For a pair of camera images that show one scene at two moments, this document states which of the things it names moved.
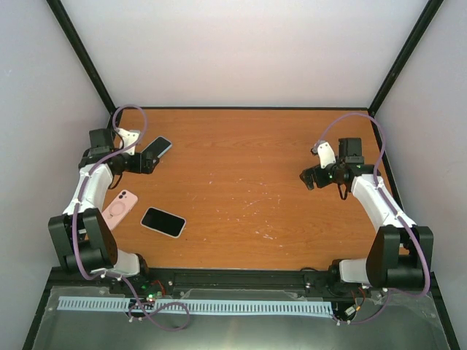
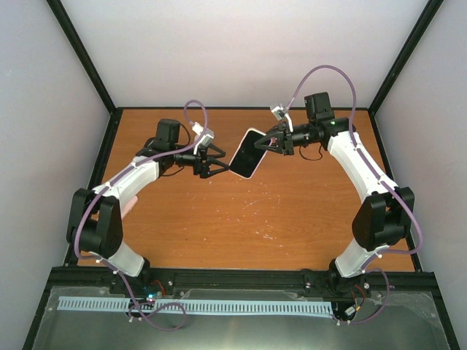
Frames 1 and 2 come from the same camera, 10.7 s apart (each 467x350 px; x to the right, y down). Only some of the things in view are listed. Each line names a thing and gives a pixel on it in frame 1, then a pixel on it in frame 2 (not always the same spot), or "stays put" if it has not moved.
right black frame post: x=409 y=49 stays put
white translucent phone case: x=163 y=222 → x=249 y=157
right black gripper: x=309 y=180 → x=284 y=146
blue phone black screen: x=163 y=222 → x=249 y=156
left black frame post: x=82 y=54 stays put
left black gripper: x=147 y=168 → x=202 y=168
